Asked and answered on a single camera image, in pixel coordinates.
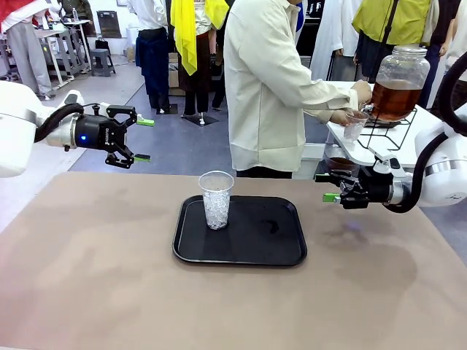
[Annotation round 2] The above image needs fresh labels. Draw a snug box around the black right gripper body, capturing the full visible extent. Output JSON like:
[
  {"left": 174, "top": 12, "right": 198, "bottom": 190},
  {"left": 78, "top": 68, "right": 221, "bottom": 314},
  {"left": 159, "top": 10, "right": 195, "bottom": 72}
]
[{"left": 349, "top": 167, "right": 394, "bottom": 210}]

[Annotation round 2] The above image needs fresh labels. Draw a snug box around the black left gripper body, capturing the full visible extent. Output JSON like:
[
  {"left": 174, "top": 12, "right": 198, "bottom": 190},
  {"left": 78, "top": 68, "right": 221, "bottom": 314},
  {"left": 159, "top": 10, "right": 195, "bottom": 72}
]
[{"left": 74, "top": 113, "right": 124, "bottom": 152}]

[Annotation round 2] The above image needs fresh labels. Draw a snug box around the short clear iced cup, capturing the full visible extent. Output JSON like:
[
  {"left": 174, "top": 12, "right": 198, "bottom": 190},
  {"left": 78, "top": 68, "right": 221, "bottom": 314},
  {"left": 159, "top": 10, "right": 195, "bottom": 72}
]
[{"left": 344, "top": 110, "right": 370, "bottom": 144}]

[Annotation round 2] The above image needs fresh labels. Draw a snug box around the glass tea dispenser jar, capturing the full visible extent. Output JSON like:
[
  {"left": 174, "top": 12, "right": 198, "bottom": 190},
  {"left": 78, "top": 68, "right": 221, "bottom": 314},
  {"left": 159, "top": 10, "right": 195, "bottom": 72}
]
[{"left": 364, "top": 45, "right": 431, "bottom": 123}]

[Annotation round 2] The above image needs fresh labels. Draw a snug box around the tall clear iced cup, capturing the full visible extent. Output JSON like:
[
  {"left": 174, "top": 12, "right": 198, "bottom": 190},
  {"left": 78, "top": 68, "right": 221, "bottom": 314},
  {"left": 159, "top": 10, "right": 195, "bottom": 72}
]
[{"left": 198, "top": 170, "right": 235, "bottom": 230}]

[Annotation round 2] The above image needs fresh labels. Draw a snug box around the person's left hand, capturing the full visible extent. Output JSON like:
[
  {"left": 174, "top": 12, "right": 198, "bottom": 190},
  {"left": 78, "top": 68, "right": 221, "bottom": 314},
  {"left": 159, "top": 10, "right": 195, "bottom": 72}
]
[{"left": 330, "top": 108, "right": 360, "bottom": 128}]

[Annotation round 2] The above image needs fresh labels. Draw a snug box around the person's right hand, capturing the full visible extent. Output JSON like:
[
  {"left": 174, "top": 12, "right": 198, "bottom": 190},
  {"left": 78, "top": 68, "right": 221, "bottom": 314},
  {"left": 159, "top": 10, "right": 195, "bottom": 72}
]
[{"left": 350, "top": 79, "right": 374, "bottom": 110}]

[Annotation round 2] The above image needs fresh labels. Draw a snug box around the dark brown round bowl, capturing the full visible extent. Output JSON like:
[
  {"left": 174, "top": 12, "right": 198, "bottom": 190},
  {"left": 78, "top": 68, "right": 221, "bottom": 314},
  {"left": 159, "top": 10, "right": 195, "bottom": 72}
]
[{"left": 323, "top": 155, "right": 361, "bottom": 173}]

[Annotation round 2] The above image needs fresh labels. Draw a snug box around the white side table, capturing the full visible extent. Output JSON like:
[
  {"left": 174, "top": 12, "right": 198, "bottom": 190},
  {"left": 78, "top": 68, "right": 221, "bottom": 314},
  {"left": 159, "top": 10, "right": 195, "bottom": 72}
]
[{"left": 323, "top": 80, "right": 452, "bottom": 169}]

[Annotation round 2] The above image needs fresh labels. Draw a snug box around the brown cardboard box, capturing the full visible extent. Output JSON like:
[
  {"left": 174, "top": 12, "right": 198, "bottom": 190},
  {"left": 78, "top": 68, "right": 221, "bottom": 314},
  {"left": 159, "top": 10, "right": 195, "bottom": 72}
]
[{"left": 168, "top": 52, "right": 182, "bottom": 97}]

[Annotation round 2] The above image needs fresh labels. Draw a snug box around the mannequin in navy skirt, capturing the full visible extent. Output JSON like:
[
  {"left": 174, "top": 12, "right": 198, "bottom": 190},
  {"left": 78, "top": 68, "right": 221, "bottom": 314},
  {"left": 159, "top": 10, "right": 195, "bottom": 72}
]
[{"left": 127, "top": 0, "right": 172, "bottom": 114}]

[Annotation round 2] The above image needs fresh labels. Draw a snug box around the grey plastic stool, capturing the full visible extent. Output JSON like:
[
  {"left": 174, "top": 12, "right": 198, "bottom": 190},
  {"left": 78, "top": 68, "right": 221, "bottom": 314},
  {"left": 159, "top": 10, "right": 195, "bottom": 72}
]
[{"left": 89, "top": 48, "right": 117, "bottom": 78}]

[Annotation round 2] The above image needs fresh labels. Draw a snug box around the dark framed board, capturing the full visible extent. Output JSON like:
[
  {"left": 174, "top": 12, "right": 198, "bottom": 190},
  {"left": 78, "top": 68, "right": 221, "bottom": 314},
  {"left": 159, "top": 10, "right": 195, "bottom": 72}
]
[{"left": 96, "top": 9, "right": 123, "bottom": 39}]

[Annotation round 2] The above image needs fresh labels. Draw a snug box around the mannequin with yellow scarf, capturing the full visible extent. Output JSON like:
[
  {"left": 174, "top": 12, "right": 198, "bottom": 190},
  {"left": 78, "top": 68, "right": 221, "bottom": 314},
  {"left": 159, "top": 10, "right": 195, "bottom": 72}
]
[{"left": 170, "top": 0, "right": 230, "bottom": 128}]

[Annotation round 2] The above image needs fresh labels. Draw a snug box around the person in grey trousers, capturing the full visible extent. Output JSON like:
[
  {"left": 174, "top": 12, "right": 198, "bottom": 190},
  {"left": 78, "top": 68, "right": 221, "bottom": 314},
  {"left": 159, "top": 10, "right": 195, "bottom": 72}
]
[{"left": 1, "top": 0, "right": 52, "bottom": 99}]

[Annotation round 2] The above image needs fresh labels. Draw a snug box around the black plastic serving tray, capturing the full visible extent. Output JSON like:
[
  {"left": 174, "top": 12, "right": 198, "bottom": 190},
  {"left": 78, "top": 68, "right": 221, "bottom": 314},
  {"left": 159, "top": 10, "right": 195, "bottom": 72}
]
[{"left": 171, "top": 195, "right": 308, "bottom": 268}]

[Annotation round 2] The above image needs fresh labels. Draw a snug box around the white workshop desk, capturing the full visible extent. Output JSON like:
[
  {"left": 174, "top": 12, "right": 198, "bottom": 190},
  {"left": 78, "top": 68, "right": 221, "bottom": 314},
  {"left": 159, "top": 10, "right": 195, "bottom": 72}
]
[{"left": 34, "top": 18, "right": 92, "bottom": 78}]

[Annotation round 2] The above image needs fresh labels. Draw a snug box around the person in cream shirt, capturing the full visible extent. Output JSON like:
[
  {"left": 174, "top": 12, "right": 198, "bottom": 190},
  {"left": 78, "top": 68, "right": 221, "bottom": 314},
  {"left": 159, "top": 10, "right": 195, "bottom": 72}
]
[{"left": 223, "top": 0, "right": 360, "bottom": 179}]

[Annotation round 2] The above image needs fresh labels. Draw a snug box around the person in cream top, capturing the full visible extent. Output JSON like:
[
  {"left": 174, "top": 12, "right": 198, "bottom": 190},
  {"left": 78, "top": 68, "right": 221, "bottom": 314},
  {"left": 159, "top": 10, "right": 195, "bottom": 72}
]
[{"left": 436, "top": 0, "right": 467, "bottom": 110}]

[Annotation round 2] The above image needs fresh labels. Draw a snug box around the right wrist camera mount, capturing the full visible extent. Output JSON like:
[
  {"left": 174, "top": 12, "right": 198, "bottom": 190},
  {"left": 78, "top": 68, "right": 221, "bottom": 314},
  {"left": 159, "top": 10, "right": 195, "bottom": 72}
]
[{"left": 372, "top": 155, "right": 403, "bottom": 176}]

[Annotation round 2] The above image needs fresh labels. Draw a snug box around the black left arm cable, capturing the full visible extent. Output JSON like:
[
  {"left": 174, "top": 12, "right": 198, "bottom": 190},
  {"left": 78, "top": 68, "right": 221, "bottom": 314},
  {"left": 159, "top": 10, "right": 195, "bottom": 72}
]
[{"left": 34, "top": 103, "right": 96, "bottom": 144}]

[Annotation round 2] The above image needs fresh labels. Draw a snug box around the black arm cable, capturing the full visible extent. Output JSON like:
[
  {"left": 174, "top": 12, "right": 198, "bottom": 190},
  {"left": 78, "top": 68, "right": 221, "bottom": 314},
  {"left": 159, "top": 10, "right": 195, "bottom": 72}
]
[
  {"left": 34, "top": 103, "right": 96, "bottom": 144},
  {"left": 382, "top": 50, "right": 467, "bottom": 214}
]

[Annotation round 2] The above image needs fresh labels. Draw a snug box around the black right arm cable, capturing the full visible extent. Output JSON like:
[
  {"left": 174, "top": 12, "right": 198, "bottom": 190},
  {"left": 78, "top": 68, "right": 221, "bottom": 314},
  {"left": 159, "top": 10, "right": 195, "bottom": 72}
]
[{"left": 382, "top": 50, "right": 467, "bottom": 214}]

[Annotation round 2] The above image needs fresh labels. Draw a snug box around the black wire dispenser stand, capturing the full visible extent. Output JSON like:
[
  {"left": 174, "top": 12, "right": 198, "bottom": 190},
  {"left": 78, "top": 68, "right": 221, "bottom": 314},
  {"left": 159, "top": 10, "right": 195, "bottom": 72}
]
[{"left": 357, "top": 106, "right": 419, "bottom": 151}]

